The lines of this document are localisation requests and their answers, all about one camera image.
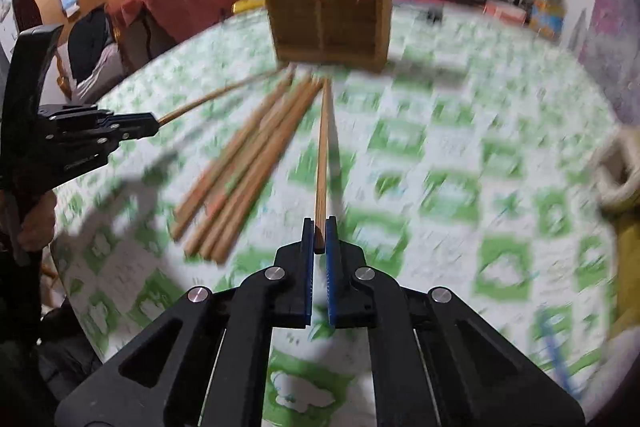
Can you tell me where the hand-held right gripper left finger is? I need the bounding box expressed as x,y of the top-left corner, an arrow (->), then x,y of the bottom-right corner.
54,217 -> 316,427

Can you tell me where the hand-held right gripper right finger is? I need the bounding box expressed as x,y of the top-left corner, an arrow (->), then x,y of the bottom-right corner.
325,216 -> 586,427

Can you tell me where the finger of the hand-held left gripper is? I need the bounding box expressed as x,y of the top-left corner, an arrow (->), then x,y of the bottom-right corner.
100,127 -> 152,144
102,111 -> 160,129

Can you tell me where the bundle of wooden chopsticks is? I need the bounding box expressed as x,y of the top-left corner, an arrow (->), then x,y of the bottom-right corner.
171,74 -> 323,264

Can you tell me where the person's left hand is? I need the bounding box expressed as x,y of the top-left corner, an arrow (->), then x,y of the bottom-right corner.
19,191 -> 57,265

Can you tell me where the grey cloth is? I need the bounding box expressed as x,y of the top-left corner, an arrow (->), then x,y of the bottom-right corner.
66,8 -> 124,104

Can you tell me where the side table with red cloth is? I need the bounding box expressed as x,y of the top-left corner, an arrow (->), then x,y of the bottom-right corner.
106,0 -> 252,74

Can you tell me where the green and white checked tablecloth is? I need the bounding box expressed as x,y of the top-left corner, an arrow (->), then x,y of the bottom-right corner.
49,1 -> 623,427

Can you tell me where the blue plastic stick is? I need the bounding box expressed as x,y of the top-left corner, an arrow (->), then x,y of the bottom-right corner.
537,304 -> 578,400

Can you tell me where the yellow cloth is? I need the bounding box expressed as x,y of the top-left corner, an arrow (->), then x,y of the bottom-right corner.
607,207 -> 640,338

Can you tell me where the beige cloth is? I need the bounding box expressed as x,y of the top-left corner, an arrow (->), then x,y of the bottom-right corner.
592,129 -> 640,214

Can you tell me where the floral foil sheet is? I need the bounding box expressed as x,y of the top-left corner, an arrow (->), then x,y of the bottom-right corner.
562,0 -> 640,125

